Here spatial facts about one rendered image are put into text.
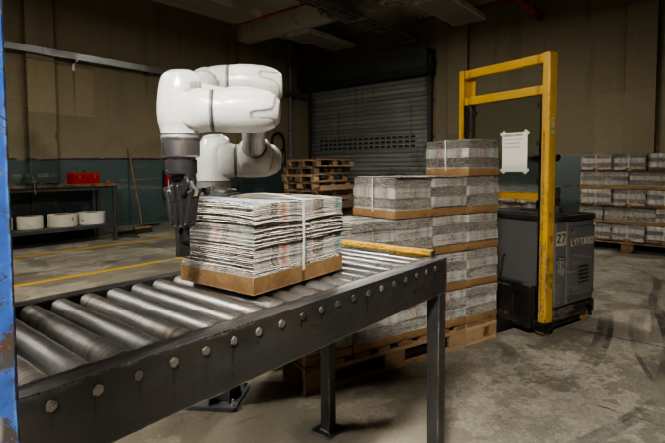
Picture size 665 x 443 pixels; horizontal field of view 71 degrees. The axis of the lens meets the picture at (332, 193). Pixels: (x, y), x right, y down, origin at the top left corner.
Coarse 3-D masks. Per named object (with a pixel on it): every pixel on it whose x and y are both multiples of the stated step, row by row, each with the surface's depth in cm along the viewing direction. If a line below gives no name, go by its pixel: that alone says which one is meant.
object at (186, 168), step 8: (168, 160) 110; (176, 160) 109; (184, 160) 110; (192, 160) 111; (168, 168) 110; (176, 168) 109; (184, 168) 110; (192, 168) 111; (176, 176) 113; (184, 176) 111; (192, 176) 111; (184, 184) 111; (176, 192) 113; (184, 192) 111
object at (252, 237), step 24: (216, 216) 119; (240, 216) 113; (264, 216) 114; (288, 216) 121; (192, 240) 126; (216, 240) 120; (240, 240) 115; (264, 240) 115; (288, 240) 122; (192, 264) 126; (216, 264) 121; (240, 264) 115; (264, 264) 116; (288, 264) 123
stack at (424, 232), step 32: (352, 224) 240; (384, 224) 250; (416, 224) 264; (448, 224) 278; (448, 256) 278; (384, 320) 254; (416, 320) 267; (448, 320) 281; (384, 352) 254; (320, 384) 232
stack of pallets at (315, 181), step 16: (288, 160) 922; (304, 160) 895; (320, 160) 885; (336, 160) 923; (352, 160) 962; (288, 176) 908; (304, 176) 887; (320, 176) 946; (288, 192) 919; (304, 192) 901
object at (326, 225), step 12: (312, 204) 129; (324, 204) 134; (336, 204) 139; (312, 216) 130; (324, 216) 134; (336, 216) 139; (312, 228) 130; (324, 228) 134; (336, 228) 139; (312, 240) 130; (324, 240) 135; (336, 240) 140; (312, 252) 131; (324, 252) 135; (336, 252) 140
